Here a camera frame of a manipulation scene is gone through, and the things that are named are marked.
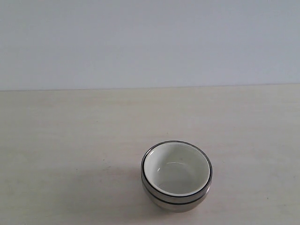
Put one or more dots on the white ceramic bowl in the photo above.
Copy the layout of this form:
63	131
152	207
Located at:
175	171

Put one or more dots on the smooth steel bowl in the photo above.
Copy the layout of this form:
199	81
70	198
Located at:
150	185

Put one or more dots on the ribbed steel bowl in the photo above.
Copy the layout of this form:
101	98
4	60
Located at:
177	208

